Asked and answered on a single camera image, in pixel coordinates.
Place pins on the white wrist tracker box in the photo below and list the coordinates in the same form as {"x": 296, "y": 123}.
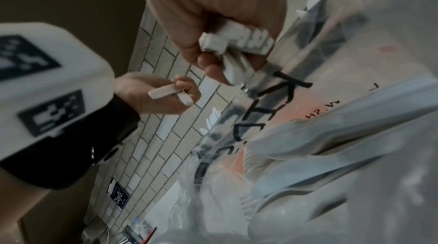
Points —
{"x": 51, "y": 80}

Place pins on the blue wall sign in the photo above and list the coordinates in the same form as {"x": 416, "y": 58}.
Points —
{"x": 119, "y": 195}

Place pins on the crumpled clear plastic bag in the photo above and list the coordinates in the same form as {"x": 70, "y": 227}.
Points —
{"x": 178, "y": 210}

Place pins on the white plastic utensil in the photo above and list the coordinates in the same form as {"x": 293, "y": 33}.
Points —
{"x": 185, "y": 99}
{"x": 162, "y": 92}

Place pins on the red and blue packet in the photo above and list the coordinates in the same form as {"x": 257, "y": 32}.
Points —
{"x": 140, "y": 233}

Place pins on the grey box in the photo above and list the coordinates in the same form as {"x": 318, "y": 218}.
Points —
{"x": 97, "y": 230}

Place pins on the person's left hand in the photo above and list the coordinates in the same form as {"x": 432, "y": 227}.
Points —
{"x": 143, "y": 94}

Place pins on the white plastic cutlery bundle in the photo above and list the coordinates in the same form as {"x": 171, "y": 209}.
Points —
{"x": 239, "y": 36}

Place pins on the clear plastic bag black writing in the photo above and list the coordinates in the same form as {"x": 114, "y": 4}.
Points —
{"x": 328, "y": 75}

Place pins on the pile of white plastic cutlery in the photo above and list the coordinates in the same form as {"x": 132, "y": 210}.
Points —
{"x": 345, "y": 140}

